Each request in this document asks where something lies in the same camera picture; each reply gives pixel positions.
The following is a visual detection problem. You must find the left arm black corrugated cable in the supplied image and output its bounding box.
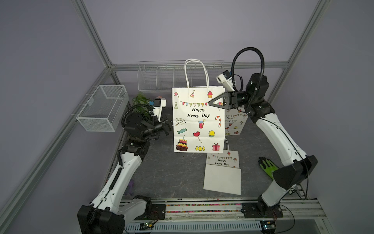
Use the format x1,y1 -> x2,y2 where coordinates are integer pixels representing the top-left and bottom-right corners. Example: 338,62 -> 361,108
121,104 -> 155,129

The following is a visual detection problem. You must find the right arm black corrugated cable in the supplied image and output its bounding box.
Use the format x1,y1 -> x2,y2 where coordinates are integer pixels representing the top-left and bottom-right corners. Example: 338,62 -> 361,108
231,47 -> 266,100

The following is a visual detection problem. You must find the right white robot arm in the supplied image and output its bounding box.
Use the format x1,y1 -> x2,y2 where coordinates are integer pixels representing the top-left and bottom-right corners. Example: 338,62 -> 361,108
208,71 -> 318,208

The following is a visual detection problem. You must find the white party paper bag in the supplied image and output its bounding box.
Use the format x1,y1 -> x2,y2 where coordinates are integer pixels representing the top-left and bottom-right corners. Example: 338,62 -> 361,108
203,140 -> 241,195

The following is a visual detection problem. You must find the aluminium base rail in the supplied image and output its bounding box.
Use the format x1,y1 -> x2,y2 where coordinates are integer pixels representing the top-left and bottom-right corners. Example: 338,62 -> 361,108
124,198 -> 333,234

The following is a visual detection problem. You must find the green black work glove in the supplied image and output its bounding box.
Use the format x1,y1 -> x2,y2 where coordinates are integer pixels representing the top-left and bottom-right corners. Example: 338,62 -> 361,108
258,157 -> 279,180

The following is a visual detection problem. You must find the white wire wall shelf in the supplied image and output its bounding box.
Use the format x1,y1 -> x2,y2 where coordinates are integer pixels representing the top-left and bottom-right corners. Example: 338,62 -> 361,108
137,60 -> 225,91

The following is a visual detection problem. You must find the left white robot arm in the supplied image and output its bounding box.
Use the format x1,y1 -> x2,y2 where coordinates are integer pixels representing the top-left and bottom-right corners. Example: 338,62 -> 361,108
77,113 -> 173,234

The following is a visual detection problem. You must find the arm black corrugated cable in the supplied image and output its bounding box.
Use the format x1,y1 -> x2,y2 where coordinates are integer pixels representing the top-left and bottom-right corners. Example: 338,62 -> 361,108
231,47 -> 266,100
121,104 -> 155,129

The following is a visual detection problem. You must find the green artificial plant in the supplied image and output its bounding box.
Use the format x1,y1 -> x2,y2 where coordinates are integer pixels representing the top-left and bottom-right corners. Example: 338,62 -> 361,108
132,91 -> 151,118

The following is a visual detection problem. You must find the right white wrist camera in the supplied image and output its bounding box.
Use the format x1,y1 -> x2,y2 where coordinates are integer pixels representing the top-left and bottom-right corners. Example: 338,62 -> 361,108
216,70 -> 235,92

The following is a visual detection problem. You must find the purple small toy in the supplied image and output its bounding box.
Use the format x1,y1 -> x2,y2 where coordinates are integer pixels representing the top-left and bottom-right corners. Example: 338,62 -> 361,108
124,179 -> 134,196

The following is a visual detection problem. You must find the white wire mesh basket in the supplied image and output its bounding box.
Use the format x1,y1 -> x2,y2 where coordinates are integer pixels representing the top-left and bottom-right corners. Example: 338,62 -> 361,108
76,85 -> 129,132

